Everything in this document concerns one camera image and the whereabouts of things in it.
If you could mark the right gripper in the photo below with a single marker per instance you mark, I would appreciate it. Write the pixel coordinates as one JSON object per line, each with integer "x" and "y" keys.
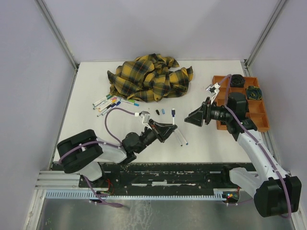
{"x": 196, "y": 117}

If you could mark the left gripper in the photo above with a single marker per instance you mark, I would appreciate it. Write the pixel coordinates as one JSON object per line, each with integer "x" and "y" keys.
{"x": 156, "y": 127}

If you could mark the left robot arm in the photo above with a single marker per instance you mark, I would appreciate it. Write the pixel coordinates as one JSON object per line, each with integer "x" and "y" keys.
{"x": 79, "y": 152}

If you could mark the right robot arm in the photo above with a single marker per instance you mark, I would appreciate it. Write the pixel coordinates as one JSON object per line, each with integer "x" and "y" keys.
{"x": 273, "y": 190}

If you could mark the pink cap pen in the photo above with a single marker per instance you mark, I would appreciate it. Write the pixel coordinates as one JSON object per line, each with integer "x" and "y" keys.
{"x": 108, "y": 104}

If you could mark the black rolled sock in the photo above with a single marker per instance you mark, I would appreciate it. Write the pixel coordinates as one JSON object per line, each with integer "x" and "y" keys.
{"x": 237, "y": 81}

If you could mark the orange compartment tray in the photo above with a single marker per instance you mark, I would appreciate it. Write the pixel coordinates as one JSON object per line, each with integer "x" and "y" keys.
{"x": 256, "y": 108}

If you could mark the teal yellow rolled sock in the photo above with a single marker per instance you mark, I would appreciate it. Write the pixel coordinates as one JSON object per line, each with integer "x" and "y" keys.
{"x": 253, "y": 93}

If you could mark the yellow plaid cloth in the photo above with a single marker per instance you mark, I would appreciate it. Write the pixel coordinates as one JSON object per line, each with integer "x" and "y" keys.
{"x": 150, "y": 78}

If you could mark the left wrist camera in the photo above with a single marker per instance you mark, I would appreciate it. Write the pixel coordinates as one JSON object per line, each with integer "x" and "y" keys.
{"x": 145, "y": 117}

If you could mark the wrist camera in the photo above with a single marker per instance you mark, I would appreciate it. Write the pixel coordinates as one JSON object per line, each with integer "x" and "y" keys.
{"x": 213, "y": 90}
{"x": 145, "y": 117}

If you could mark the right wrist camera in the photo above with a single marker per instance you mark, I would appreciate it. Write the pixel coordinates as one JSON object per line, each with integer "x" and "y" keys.
{"x": 213, "y": 90}

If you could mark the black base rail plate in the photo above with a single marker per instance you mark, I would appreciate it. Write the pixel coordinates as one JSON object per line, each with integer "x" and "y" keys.
{"x": 164, "y": 179}

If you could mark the right aluminium frame post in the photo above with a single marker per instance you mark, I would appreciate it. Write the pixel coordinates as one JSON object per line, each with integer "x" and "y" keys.
{"x": 272, "y": 20}

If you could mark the aluminium frame post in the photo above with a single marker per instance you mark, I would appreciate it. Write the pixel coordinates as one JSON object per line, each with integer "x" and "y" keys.
{"x": 272, "y": 20}
{"x": 56, "y": 32}

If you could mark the left aluminium frame post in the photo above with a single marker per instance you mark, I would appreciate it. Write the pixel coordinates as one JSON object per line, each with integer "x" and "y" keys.
{"x": 56, "y": 32}

